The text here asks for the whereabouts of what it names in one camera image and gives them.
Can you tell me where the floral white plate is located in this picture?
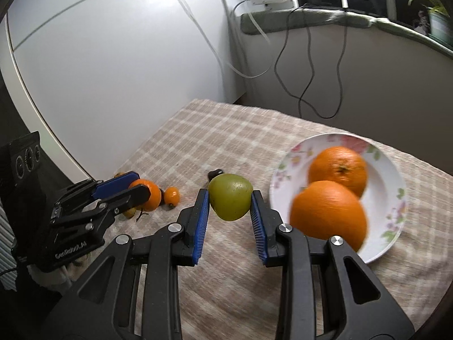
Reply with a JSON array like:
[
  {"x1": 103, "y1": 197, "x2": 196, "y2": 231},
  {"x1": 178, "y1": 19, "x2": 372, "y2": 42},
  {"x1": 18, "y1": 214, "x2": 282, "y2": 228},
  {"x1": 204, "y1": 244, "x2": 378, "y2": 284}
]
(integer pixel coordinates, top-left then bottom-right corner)
[{"x1": 269, "y1": 133, "x2": 408, "y2": 264}]

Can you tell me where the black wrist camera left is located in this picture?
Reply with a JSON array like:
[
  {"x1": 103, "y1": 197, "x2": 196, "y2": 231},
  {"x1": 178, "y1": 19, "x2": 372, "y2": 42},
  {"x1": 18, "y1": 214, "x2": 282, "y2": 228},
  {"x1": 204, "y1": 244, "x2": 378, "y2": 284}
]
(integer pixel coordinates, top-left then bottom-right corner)
[{"x1": 1, "y1": 131, "x2": 50, "y2": 261}]

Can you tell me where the white cable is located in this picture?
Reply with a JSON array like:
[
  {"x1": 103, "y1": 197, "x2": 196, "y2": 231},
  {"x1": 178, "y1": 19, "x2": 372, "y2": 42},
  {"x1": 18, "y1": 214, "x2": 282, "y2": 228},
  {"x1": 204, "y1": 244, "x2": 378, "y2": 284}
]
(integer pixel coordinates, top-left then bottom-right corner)
[{"x1": 162, "y1": 0, "x2": 273, "y2": 80}]

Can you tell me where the small tangerine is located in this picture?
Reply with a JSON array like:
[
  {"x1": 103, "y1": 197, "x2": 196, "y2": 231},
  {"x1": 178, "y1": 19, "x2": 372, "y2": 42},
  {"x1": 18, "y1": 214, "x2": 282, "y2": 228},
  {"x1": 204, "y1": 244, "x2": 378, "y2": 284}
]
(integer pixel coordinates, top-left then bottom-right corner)
[{"x1": 129, "y1": 179, "x2": 162, "y2": 212}]

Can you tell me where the white refrigerator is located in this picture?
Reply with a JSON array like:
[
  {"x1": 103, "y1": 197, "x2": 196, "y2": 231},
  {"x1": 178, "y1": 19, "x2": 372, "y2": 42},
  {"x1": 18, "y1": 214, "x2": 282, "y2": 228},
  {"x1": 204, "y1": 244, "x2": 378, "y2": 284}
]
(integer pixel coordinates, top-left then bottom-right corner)
[{"x1": 1, "y1": 0, "x2": 244, "y2": 182}]

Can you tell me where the potted spider plant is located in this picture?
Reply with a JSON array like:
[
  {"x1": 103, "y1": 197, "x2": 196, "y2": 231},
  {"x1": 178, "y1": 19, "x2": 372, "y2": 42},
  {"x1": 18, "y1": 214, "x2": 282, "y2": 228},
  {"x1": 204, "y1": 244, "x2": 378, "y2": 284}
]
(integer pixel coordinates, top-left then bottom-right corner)
[{"x1": 407, "y1": 0, "x2": 452, "y2": 47}]

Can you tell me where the large orange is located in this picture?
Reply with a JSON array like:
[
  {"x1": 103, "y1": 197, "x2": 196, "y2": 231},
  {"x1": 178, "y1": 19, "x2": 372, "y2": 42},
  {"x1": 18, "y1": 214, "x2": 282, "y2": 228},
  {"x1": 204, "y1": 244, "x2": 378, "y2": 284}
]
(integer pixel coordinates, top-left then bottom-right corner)
[
  {"x1": 307, "y1": 146, "x2": 368, "y2": 198},
  {"x1": 289, "y1": 180, "x2": 368, "y2": 251}
]

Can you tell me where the small orange kumquat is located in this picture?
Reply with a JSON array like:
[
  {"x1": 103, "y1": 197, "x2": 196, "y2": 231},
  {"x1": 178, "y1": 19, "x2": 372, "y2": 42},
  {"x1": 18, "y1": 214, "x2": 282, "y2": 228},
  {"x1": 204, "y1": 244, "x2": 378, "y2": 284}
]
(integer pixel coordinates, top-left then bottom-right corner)
[{"x1": 164, "y1": 186, "x2": 180, "y2": 209}]

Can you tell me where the beige plaid tablecloth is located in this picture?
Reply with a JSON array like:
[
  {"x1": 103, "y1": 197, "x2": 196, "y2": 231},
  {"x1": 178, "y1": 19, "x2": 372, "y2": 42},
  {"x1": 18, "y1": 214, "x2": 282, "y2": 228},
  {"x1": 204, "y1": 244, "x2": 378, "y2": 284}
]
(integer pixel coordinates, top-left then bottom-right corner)
[{"x1": 120, "y1": 100, "x2": 452, "y2": 339}]

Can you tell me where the dark plum near plate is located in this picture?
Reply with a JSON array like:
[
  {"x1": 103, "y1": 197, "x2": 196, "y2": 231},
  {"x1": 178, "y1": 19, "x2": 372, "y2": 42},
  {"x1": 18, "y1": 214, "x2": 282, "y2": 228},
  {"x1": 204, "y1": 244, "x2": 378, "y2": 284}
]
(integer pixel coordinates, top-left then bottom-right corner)
[{"x1": 207, "y1": 169, "x2": 224, "y2": 181}]

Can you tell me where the black cable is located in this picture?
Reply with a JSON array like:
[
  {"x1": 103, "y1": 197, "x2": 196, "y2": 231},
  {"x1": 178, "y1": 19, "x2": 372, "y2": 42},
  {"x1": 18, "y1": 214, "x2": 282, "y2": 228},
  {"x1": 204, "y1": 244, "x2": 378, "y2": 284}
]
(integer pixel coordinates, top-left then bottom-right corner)
[{"x1": 272, "y1": 0, "x2": 371, "y2": 120}]

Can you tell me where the green round fruit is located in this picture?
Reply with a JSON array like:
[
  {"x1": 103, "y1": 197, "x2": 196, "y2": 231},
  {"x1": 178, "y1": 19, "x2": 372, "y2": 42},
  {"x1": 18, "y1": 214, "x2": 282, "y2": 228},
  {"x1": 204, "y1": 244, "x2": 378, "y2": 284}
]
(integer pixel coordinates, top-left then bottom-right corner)
[{"x1": 208, "y1": 173, "x2": 253, "y2": 221}]

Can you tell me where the yellow kumquat near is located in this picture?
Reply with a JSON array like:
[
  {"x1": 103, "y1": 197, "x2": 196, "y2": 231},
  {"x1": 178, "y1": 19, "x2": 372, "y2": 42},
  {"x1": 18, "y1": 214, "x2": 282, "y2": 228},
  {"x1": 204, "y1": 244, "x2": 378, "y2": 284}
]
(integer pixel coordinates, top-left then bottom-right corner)
[{"x1": 122, "y1": 208, "x2": 137, "y2": 219}]

